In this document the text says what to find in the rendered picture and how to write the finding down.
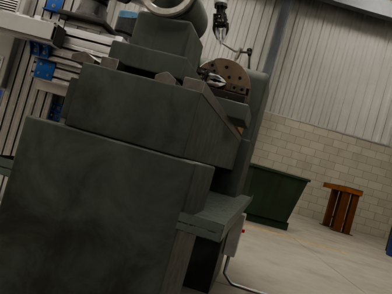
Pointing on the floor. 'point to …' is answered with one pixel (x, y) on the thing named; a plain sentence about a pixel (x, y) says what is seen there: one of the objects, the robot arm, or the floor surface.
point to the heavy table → (338, 217)
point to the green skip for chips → (272, 195)
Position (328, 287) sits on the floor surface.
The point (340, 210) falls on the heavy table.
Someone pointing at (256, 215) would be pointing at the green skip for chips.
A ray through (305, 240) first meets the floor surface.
